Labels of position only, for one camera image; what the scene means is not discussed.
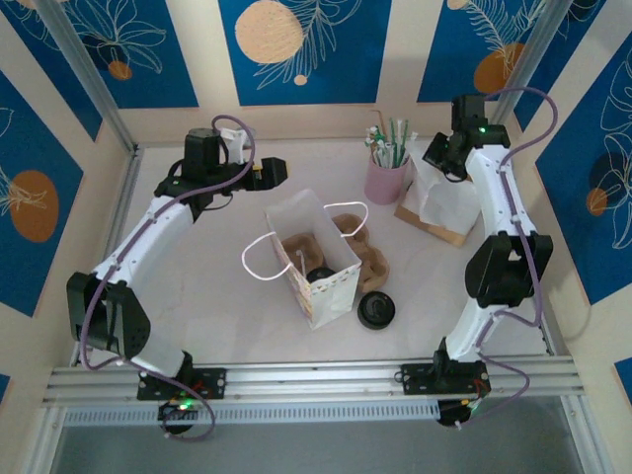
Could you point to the white paper-wrapped straw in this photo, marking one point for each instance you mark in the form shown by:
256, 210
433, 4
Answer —
414, 139

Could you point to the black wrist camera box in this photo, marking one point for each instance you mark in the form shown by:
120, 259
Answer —
468, 111
201, 147

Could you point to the pink straw holder cup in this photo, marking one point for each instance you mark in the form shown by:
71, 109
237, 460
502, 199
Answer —
385, 182

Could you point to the aluminium mounting rail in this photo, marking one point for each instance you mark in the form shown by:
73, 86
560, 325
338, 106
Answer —
316, 380

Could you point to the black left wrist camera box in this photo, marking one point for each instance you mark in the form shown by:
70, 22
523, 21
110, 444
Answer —
201, 147

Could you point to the black plastic cup lid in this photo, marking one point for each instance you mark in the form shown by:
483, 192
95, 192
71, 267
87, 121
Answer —
377, 311

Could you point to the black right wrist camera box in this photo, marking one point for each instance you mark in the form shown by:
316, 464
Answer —
468, 111

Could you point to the coffee cup with black lid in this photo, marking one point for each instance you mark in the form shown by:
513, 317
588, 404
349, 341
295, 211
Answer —
319, 274

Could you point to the aluminium frame post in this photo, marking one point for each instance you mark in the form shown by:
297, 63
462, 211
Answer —
91, 74
526, 74

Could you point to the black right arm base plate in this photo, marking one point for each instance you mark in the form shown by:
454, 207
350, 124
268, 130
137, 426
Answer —
417, 380

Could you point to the white paper napkin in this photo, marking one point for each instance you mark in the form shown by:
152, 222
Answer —
434, 192

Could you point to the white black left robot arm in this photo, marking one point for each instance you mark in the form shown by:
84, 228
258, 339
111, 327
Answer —
148, 237

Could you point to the black controller box with LED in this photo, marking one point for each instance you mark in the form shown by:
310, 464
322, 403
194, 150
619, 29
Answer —
178, 419
451, 417

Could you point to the brown wooden stirrer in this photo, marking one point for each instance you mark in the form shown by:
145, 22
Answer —
381, 121

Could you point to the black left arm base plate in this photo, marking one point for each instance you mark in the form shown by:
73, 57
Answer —
212, 382

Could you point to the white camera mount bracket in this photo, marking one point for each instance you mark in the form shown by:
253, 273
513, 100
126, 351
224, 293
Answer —
234, 143

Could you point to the white green printed straw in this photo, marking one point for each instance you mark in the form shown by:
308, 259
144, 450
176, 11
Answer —
385, 153
372, 143

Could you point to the white cartoon animal paper bag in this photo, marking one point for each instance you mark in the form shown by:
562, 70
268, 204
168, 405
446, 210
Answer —
331, 306

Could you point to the blue floral wall panel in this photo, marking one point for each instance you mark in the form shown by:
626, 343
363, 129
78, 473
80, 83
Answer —
592, 222
345, 49
54, 64
444, 49
563, 69
29, 148
148, 49

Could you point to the aluminium frame leg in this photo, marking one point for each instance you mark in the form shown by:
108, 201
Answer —
585, 434

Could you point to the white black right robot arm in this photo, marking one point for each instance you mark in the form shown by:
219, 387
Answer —
498, 197

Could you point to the white napkin stack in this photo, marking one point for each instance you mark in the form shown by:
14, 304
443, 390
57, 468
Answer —
461, 219

